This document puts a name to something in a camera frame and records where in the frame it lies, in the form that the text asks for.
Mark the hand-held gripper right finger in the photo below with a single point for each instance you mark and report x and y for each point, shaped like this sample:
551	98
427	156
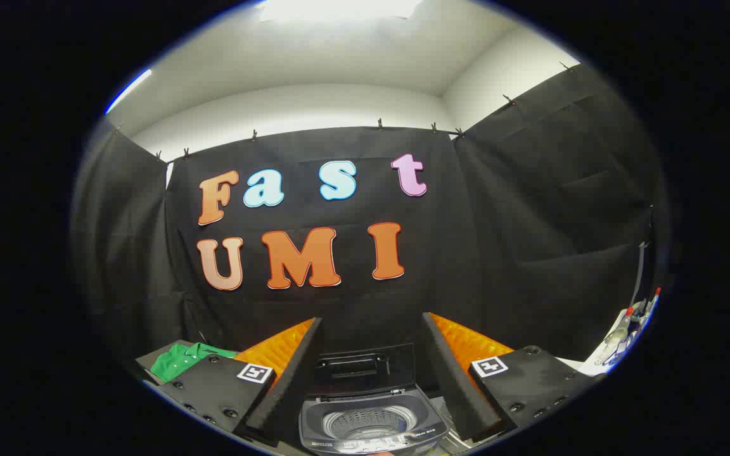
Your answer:
450	380

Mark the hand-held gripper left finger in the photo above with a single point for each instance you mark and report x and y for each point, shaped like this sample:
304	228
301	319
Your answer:
292	380

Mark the grey washing machine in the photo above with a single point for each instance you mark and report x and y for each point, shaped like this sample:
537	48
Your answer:
371	423

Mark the green polo shirt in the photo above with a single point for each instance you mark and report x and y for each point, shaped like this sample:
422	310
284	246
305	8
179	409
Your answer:
178	362

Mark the white side table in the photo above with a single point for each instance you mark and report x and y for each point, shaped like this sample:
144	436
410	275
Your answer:
583	365

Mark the grey box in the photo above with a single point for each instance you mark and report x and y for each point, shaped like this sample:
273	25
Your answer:
144	366

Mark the clutter of bottles and tools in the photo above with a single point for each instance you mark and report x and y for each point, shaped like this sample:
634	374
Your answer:
621	332

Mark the thin grey pole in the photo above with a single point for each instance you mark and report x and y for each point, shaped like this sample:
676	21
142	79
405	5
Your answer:
641	272

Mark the row of black cloth clips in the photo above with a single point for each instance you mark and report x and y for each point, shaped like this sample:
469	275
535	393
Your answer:
379	123

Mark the ceiling strip light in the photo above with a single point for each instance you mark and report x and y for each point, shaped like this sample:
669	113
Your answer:
128	91

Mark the ceiling light panel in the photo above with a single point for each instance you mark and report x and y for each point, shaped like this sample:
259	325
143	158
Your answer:
339	9

